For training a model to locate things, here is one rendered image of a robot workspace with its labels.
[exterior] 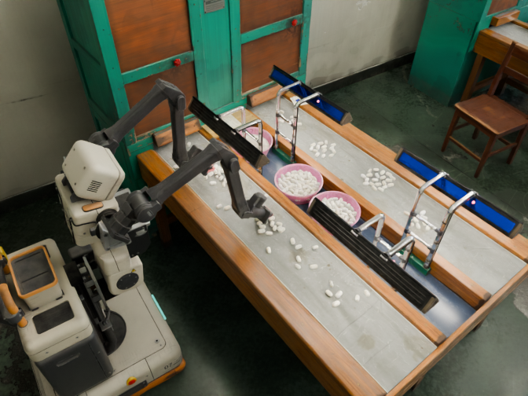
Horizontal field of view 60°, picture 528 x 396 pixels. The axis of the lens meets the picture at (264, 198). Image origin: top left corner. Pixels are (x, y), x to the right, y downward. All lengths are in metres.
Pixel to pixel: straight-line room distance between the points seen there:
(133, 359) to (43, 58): 1.92
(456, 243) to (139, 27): 1.87
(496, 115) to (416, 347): 2.39
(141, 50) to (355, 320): 1.66
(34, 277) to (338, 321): 1.27
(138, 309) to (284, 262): 0.90
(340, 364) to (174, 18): 1.81
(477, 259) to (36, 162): 2.90
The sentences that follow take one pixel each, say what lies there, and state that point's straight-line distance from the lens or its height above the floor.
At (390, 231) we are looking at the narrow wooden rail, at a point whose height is 0.74.
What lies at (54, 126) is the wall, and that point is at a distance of 3.51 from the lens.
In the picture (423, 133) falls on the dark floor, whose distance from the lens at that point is 4.35.
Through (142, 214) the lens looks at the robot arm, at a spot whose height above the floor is 1.25.
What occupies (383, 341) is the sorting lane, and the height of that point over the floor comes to 0.74.
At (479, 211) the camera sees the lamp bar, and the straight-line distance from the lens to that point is 2.12.
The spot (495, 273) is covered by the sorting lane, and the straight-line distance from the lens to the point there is 2.37.
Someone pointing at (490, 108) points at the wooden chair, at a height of 0.46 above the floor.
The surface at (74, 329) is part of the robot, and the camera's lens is 2.03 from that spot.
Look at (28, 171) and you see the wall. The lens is 3.66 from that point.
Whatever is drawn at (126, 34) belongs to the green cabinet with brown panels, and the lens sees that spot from 2.42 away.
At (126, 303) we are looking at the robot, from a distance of 2.66.
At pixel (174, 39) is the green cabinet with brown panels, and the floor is 1.36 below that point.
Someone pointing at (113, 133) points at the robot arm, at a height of 1.29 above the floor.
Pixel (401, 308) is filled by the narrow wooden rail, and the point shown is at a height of 0.76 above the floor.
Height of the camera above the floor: 2.45
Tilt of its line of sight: 45 degrees down
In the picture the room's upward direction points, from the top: 1 degrees clockwise
